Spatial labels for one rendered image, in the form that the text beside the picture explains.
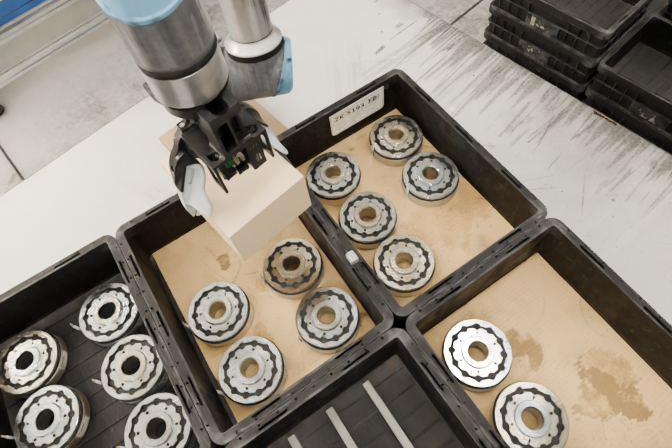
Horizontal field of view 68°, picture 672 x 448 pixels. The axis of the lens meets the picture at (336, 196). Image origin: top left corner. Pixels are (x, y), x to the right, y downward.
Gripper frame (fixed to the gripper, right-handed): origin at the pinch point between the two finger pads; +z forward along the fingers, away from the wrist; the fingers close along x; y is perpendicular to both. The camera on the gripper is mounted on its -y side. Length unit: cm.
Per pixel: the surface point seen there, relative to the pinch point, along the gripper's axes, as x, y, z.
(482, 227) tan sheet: 30.2, 22.7, 26.6
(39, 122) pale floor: -23, -165, 111
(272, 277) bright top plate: -2.9, 4.4, 23.9
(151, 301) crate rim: -19.5, -2.9, 16.8
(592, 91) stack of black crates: 114, 8, 72
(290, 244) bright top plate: 3.2, 1.9, 23.9
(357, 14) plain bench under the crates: 64, -45, 40
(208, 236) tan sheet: -6.1, -11.7, 26.8
